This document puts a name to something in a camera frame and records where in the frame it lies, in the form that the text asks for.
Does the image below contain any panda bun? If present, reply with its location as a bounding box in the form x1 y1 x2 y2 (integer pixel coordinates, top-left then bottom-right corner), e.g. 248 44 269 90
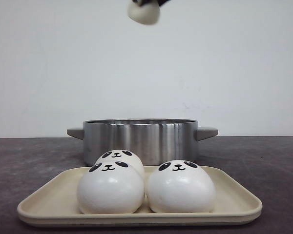
146 160 216 213
95 149 145 179
77 161 145 214
127 0 160 25

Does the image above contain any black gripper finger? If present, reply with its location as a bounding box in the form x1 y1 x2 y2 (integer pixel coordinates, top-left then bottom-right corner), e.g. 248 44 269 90
133 0 147 5
157 0 169 6

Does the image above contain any stainless steel steamer pot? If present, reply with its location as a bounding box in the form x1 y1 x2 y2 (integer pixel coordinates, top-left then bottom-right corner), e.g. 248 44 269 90
66 118 218 165

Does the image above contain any cream rectangular plastic tray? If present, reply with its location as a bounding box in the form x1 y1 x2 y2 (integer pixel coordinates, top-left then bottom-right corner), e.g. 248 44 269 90
17 166 262 228

